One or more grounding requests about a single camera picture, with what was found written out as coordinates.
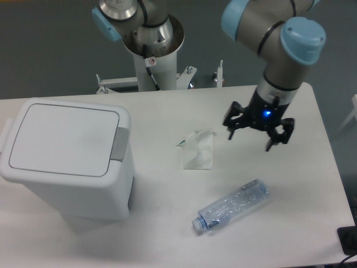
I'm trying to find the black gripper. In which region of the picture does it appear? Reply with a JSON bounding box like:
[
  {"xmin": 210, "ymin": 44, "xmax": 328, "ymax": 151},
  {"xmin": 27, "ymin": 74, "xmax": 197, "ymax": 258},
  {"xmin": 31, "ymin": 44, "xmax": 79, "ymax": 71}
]
[{"xmin": 223, "ymin": 89, "xmax": 295, "ymax": 151}]

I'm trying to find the white plastic trash can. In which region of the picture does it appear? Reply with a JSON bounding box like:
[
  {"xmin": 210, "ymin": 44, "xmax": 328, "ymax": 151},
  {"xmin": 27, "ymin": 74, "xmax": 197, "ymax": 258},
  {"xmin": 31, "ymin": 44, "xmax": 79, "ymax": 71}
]
[{"xmin": 1, "ymin": 98, "xmax": 135, "ymax": 221}]

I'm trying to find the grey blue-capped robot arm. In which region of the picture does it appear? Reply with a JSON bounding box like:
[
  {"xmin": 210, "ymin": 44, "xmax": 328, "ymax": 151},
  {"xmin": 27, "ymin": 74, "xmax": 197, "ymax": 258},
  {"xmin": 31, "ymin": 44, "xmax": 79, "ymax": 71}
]
[{"xmin": 92, "ymin": 1, "xmax": 326, "ymax": 149}]

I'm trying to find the clear plastic water bottle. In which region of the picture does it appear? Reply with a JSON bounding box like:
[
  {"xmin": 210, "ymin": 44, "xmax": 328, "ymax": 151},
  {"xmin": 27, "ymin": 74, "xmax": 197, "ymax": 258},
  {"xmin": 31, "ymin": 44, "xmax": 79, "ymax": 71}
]
[{"xmin": 191, "ymin": 179, "xmax": 269, "ymax": 234}]

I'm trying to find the white furniture leg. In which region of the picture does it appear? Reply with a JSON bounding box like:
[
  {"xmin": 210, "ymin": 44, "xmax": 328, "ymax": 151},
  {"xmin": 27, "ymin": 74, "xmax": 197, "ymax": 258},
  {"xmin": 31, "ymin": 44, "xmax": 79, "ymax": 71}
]
[{"xmin": 336, "ymin": 94, "xmax": 356, "ymax": 135}]

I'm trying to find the black device at edge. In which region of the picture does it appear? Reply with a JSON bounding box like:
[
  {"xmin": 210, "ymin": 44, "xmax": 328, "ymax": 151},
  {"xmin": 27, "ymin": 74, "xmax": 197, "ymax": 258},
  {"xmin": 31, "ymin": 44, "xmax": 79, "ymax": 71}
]
[{"xmin": 337, "ymin": 226, "xmax": 356, "ymax": 255}]

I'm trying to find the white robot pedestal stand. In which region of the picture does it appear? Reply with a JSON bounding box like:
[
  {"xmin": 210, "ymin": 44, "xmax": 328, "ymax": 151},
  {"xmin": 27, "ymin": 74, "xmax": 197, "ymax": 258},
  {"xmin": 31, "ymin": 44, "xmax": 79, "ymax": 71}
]
[{"xmin": 93, "ymin": 8, "xmax": 197, "ymax": 94}]

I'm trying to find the black pedestal cable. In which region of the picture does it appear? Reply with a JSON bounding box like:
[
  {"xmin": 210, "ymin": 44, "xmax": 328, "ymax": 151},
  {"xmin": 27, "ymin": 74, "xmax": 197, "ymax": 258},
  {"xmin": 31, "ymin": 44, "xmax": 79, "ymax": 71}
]
[{"xmin": 142, "ymin": 44, "xmax": 162, "ymax": 92}]

